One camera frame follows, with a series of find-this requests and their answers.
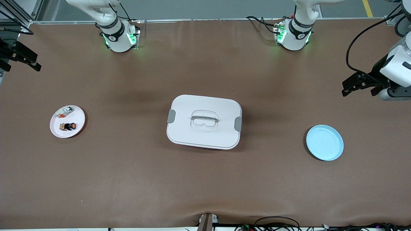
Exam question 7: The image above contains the light blue round plate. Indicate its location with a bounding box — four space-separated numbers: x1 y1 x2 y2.
306 124 344 161

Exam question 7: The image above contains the pink round plate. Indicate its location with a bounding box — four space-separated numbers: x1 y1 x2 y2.
50 105 86 139

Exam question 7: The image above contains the white lidded storage box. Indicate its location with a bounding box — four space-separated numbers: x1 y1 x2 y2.
166 94 243 150

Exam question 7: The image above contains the brown table mat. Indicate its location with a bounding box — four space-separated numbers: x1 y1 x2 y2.
0 18 411 229

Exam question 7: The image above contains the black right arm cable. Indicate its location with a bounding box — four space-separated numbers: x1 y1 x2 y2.
0 26 34 35

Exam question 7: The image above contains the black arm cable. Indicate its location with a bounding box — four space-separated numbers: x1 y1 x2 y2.
0 26 34 35
346 5 402 81

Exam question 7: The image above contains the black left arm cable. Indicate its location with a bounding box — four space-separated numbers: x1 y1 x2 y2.
346 5 402 81

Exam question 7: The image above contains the red silver small switch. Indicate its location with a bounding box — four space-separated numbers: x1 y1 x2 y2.
54 107 75 120

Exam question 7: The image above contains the black base cable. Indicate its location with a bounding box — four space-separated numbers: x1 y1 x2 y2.
109 3 142 32
246 15 283 34

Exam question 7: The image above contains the black cable tangle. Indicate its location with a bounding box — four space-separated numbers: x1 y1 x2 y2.
321 223 411 231

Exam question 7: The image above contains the black looped cable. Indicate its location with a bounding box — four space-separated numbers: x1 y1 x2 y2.
254 216 301 231

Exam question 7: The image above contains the brown bracket post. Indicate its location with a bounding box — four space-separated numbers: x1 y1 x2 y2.
197 213 219 231

